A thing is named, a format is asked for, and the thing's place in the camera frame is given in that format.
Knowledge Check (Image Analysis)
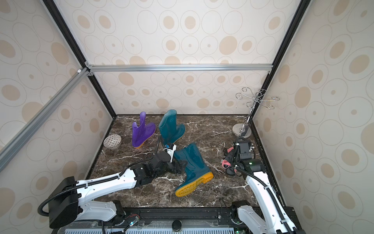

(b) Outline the pink cloth black trim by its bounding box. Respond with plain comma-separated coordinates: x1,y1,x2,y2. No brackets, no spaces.
221,146,239,176

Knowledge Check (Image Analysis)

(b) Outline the teal rubber boot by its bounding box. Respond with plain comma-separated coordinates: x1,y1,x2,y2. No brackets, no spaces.
159,109,186,147
174,143,214,197

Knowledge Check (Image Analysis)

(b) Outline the purple rubber boot yellow sole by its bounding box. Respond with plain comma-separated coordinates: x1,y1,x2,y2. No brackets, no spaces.
132,112,156,149

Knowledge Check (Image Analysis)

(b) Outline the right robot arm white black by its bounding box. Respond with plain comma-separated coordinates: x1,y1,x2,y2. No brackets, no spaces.
222,136,305,234

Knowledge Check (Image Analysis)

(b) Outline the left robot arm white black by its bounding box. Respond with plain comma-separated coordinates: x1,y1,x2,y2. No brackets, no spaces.
38,145,187,229

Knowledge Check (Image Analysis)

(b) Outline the chrome hook stand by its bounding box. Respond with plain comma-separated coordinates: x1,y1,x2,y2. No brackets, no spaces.
232,87,280,138

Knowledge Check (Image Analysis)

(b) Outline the patterned white bowl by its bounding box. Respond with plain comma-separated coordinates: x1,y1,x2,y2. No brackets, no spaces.
103,134,122,150

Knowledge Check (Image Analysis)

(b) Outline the horizontal aluminium bar back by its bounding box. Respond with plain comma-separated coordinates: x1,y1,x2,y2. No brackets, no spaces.
88,64,273,72

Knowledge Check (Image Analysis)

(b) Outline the diagonal aluminium bar left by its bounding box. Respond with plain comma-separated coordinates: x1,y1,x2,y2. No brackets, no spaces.
1,68,88,171

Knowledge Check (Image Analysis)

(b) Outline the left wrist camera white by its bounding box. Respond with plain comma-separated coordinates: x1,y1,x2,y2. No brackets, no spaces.
164,144,177,163

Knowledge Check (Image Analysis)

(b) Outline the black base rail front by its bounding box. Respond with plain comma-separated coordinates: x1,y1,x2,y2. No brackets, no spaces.
51,207,304,234

